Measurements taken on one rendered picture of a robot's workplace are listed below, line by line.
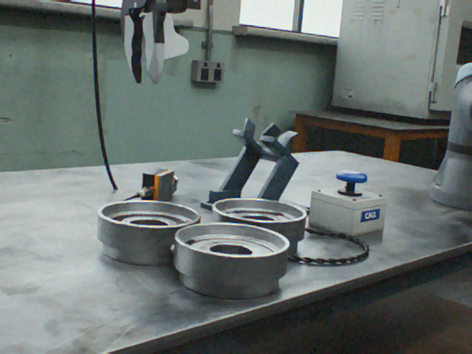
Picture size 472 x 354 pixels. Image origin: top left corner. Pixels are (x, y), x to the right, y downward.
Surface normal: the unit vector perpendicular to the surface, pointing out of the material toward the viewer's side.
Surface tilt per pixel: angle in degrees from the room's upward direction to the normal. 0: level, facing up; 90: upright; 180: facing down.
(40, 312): 0
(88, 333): 0
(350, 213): 90
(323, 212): 90
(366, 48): 90
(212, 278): 90
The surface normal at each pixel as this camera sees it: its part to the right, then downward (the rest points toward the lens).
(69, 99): 0.68, 0.18
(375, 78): -0.73, 0.06
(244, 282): 0.25, 0.19
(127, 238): -0.27, 0.14
